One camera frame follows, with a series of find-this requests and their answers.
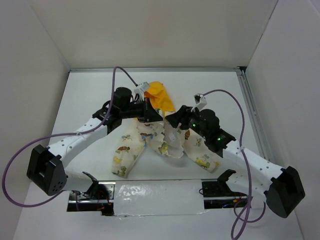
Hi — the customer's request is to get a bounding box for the white taped cover plate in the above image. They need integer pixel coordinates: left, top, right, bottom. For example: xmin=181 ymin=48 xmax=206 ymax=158
xmin=113 ymin=179 xmax=205 ymax=217

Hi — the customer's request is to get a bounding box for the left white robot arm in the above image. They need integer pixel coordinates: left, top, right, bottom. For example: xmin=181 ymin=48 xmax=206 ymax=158
xmin=26 ymin=87 xmax=163 ymax=200

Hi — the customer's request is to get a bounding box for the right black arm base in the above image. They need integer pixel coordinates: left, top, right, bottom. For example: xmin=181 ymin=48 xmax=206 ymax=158
xmin=198 ymin=169 xmax=248 ymax=210

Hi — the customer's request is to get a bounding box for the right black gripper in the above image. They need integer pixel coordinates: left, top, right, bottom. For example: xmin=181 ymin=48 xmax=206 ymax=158
xmin=164 ymin=105 xmax=209 ymax=140

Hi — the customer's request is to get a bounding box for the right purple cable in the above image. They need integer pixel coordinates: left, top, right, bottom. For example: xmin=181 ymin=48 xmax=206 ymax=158
xmin=202 ymin=89 xmax=266 ymax=240

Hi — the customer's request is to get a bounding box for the wrist white camera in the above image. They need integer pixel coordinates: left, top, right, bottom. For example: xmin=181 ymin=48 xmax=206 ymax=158
xmin=133 ymin=82 xmax=150 ymax=99
xmin=191 ymin=93 xmax=207 ymax=112

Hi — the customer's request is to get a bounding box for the purple cable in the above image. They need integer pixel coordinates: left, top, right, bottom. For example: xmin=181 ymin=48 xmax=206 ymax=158
xmin=202 ymin=89 xmax=266 ymax=240
xmin=1 ymin=66 xmax=138 ymax=208

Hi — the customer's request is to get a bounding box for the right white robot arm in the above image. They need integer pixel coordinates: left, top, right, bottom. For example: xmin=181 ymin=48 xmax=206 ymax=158
xmin=165 ymin=105 xmax=306 ymax=218

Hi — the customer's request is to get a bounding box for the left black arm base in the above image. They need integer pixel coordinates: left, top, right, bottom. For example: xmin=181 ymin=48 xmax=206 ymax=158
xmin=66 ymin=171 xmax=116 ymax=217

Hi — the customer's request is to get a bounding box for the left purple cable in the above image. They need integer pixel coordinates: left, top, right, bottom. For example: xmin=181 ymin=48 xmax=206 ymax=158
xmin=1 ymin=66 xmax=138 ymax=208

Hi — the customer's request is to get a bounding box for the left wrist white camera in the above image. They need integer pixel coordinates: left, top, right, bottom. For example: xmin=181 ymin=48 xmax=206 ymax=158
xmin=133 ymin=82 xmax=150 ymax=99

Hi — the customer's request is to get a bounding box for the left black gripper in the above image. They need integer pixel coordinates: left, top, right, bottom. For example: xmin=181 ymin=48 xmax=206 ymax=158
xmin=120 ymin=97 xmax=163 ymax=123

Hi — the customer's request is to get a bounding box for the yellow dinosaur print jacket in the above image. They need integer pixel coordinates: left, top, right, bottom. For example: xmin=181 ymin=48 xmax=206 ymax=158
xmin=111 ymin=80 xmax=221 ymax=178

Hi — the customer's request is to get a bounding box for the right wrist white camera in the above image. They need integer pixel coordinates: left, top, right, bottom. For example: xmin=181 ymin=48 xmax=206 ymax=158
xmin=191 ymin=93 xmax=207 ymax=112

